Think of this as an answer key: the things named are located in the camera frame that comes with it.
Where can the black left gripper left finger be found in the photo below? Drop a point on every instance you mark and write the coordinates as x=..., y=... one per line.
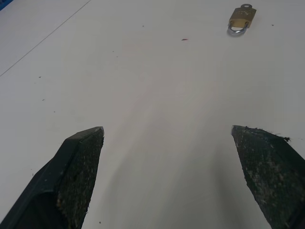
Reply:
x=59, y=181

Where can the brass padlock with silver shackle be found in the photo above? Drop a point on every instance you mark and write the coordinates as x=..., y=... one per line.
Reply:
x=241, y=19

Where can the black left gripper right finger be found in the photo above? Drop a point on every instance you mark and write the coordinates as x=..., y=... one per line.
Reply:
x=269, y=176

